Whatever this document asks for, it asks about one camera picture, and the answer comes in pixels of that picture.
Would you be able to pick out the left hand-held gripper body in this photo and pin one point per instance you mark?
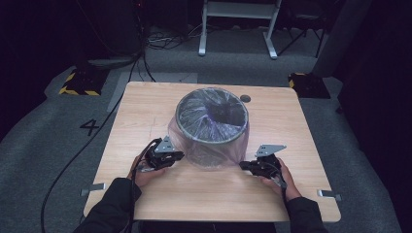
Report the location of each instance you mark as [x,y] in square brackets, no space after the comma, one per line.
[163,147]

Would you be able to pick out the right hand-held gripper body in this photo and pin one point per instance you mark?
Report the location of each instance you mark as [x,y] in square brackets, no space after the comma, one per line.
[268,150]

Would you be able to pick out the green plastic trash bin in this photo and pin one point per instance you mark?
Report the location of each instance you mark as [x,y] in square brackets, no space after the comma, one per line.
[210,153]

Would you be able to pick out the purple plastic bag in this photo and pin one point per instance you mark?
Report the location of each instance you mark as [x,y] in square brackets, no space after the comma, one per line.
[200,116]

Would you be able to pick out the person's left hand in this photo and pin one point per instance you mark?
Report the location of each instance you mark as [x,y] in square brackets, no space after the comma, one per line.
[145,176]

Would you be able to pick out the person's right hand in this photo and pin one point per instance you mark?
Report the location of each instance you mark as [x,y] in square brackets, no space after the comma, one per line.
[286,187]

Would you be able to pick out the yellow black striped base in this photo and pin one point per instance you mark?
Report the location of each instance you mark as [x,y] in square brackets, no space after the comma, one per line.
[81,84]
[309,85]

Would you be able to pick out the black tripod stand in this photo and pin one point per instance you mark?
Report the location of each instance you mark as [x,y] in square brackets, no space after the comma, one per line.
[301,35]

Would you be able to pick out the grey metal table bracket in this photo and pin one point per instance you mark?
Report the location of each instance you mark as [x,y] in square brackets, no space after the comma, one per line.
[95,187]
[328,194]

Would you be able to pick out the white metal stand frame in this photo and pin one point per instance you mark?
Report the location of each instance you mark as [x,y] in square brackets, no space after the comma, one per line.
[239,9]

